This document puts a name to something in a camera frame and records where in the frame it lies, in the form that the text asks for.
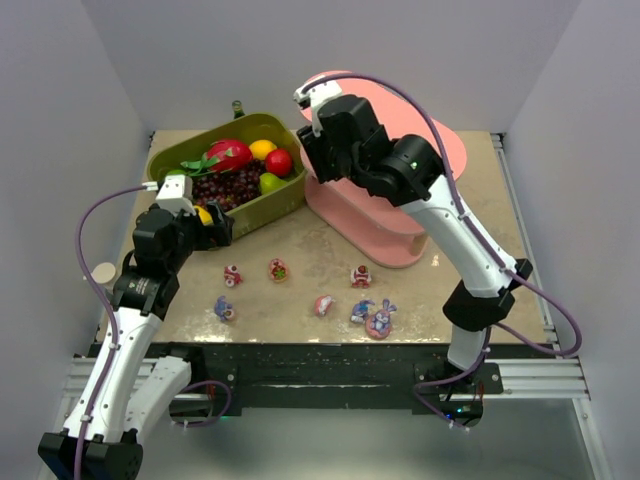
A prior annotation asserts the pink white figurine toy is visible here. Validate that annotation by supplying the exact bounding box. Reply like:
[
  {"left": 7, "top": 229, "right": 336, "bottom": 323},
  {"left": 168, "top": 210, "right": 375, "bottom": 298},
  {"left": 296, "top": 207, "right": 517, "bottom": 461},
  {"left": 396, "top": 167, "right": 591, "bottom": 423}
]
[{"left": 314, "top": 295, "right": 335, "bottom": 317}]

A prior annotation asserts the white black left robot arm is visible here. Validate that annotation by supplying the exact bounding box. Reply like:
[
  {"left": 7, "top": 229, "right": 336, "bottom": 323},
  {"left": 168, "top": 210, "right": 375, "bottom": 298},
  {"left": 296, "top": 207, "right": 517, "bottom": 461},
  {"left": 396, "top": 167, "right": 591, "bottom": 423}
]
[{"left": 38, "top": 200, "right": 233, "bottom": 479}]

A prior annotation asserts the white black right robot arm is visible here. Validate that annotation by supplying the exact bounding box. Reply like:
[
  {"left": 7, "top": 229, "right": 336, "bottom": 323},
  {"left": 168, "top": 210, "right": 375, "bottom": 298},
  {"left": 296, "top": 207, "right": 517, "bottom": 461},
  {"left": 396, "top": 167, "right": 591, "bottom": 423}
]
[{"left": 294, "top": 88, "right": 533, "bottom": 371}]

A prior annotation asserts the pink three-tier shelf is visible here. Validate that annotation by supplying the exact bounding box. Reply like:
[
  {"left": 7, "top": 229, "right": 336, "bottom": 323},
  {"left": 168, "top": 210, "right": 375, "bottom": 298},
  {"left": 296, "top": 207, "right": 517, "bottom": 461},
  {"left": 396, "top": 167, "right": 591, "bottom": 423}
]
[{"left": 301, "top": 78, "right": 437, "bottom": 268}]

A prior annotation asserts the yellow lemon toy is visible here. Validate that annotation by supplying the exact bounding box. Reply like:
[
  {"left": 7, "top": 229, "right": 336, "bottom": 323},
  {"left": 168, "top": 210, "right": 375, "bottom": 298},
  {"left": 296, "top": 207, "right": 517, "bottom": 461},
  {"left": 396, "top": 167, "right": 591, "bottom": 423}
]
[{"left": 194, "top": 205, "right": 213, "bottom": 226}]

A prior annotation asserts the purple grape bunch toy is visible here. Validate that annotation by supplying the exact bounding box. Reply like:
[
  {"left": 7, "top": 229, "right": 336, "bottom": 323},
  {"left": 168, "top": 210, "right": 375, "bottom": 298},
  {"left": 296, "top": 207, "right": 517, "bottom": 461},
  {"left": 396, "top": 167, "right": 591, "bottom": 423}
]
[{"left": 192, "top": 160, "right": 266, "bottom": 212}]

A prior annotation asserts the red apple toy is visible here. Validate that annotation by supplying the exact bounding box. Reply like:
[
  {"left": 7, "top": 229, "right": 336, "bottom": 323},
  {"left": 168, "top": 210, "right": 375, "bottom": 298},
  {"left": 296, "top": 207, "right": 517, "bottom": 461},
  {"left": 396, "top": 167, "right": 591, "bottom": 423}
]
[{"left": 264, "top": 148, "right": 294, "bottom": 178}]

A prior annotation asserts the green lime toy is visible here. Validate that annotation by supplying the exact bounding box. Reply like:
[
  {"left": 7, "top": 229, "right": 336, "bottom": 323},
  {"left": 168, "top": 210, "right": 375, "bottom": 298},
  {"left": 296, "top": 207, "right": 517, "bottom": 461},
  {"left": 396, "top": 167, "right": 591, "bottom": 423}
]
[{"left": 165, "top": 169, "right": 187, "bottom": 178}]

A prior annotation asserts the red white figurine toy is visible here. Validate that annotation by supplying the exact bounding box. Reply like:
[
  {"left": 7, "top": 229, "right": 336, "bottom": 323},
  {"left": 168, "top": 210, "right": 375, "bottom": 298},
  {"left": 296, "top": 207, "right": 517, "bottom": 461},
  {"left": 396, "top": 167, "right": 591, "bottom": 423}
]
[{"left": 223, "top": 264, "right": 243, "bottom": 288}]

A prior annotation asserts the green pear toy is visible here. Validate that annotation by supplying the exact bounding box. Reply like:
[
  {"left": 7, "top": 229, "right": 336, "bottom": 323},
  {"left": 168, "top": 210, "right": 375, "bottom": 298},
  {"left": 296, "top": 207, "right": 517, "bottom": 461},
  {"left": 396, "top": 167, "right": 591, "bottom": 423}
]
[{"left": 259, "top": 172, "right": 287, "bottom": 195}]

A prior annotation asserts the orange fruit toy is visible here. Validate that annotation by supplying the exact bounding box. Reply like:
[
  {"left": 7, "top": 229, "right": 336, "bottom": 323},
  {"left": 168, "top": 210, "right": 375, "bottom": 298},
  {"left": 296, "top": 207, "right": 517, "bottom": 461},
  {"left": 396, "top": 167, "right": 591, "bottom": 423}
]
[{"left": 249, "top": 139, "right": 278, "bottom": 161}]

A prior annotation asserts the olive green plastic basket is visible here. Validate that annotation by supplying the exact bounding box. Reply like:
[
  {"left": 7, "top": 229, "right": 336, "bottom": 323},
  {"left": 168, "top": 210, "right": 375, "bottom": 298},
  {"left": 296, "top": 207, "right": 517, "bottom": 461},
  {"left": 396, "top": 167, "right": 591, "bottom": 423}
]
[{"left": 147, "top": 113, "right": 306, "bottom": 238}]

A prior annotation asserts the red dragon fruit toy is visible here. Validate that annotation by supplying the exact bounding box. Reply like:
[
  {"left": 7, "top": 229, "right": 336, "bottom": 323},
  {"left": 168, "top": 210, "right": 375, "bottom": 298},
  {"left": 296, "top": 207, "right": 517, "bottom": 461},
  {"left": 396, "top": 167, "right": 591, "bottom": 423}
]
[{"left": 181, "top": 139, "right": 254, "bottom": 176}]

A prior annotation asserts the pink egg strawberry toy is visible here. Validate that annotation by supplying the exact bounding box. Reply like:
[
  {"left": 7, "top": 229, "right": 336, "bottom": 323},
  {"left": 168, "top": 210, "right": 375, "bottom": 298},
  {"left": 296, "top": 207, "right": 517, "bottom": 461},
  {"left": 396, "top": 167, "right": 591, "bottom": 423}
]
[{"left": 268, "top": 258, "right": 289, "bottom": 283}]

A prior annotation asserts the purple elephant figurine toy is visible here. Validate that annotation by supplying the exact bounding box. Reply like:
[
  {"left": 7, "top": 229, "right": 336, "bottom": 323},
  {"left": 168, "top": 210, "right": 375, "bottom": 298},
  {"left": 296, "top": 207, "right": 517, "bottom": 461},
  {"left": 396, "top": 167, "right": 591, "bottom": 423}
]
[{"left": 214, "top": 296, "right": 236, "bottom": 322}]

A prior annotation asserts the green soap pump bottle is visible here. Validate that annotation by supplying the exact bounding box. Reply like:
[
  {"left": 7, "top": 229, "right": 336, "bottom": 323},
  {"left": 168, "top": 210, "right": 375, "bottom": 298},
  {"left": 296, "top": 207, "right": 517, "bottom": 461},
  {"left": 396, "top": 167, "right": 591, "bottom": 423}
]
[{"left": 90, "top": 262, "right": 117, "bottom": 287}]

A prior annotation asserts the green glass bottle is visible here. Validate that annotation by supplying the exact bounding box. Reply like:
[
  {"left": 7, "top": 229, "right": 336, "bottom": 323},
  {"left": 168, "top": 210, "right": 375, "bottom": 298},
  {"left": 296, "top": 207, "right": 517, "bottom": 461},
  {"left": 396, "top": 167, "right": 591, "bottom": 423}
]
[{"left": 232, "top": 100, "right": 245, "bottom": 119}]

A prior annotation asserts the red bear figurine toy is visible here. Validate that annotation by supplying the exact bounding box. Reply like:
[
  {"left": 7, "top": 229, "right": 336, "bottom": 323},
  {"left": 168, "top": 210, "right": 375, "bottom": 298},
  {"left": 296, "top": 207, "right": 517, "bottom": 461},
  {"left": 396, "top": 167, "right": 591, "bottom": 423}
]
[{"left": 350, "top": 265, "right": 372, "bottom": 288}]

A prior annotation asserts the blue purple bunny toy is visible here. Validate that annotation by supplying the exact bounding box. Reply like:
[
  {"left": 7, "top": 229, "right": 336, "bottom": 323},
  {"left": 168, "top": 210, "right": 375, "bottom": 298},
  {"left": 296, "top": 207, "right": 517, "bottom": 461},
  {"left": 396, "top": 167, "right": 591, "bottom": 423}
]
[{"left": 350, "top": 299, "right": 375, "bottom": 324}]

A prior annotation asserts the purple bunny pink disc toy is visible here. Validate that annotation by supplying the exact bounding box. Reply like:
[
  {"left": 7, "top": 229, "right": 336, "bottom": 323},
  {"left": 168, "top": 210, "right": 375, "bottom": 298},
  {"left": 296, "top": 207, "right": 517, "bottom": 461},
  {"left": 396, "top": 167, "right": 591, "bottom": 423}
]
[{"left": 365, "top": 299, "right": 397, "bottom": 340}]

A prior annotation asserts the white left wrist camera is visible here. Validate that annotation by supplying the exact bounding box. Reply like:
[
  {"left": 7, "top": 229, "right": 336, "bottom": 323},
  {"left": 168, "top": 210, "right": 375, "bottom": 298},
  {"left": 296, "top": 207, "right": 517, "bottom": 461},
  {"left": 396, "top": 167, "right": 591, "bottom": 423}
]
[{"left": 142, "top": 174, "right": 196, "bottom": 217}]

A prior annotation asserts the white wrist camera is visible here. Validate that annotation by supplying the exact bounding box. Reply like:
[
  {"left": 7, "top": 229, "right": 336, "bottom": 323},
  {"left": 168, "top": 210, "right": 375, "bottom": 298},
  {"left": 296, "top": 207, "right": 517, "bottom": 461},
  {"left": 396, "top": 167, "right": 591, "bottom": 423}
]
[
  {"left": 293, "top": 81, "right": 343, "bottom": 112},
  {"left": 142, "top": 174, "right": 196, "bottom": 217}
]

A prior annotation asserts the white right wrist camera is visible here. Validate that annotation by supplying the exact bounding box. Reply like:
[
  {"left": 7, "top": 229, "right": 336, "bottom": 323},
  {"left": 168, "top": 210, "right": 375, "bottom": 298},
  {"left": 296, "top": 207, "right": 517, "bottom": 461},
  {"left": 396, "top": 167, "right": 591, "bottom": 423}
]
[{"left": 293, "top": 81, "right": 343, "bottom": 112}]

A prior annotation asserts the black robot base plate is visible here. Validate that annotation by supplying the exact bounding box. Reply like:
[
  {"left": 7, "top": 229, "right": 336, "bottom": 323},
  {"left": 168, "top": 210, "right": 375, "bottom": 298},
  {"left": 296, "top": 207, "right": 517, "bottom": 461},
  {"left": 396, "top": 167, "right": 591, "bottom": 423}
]
[{"left": 146, "top": 342, "right": 504, "bottom": 416}]

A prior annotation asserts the aluminium frame rail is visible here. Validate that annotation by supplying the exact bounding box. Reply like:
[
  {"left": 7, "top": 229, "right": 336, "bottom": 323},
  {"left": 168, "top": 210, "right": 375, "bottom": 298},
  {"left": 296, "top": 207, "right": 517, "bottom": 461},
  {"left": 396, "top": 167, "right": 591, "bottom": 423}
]
[{"left": 492, "top": 130, "right": 614, "bottom": 480}]

